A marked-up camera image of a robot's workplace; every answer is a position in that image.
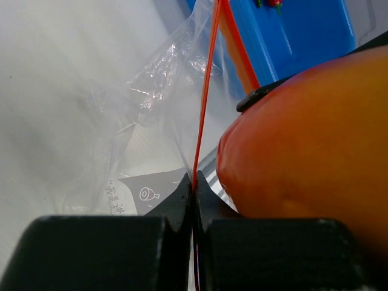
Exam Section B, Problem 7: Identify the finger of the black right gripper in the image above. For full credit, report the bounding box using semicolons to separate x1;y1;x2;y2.
236;36;387;112

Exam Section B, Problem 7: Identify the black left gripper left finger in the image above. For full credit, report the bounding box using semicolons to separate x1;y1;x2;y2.
1;176;192;290

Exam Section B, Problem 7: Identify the red chili pepper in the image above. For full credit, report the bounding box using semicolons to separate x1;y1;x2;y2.
267;0;283;15

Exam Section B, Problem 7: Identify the blue plastic tray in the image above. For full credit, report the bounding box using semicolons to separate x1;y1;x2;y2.
229;1;355;85

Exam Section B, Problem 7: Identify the clear zip bag orange zipper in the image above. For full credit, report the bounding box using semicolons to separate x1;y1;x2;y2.
61;1;259;215

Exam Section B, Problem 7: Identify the orange red mango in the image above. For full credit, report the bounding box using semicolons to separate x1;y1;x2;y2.
216;46;387;260

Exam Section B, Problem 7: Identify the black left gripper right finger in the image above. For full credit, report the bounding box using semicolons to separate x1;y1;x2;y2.
193;172;387;290

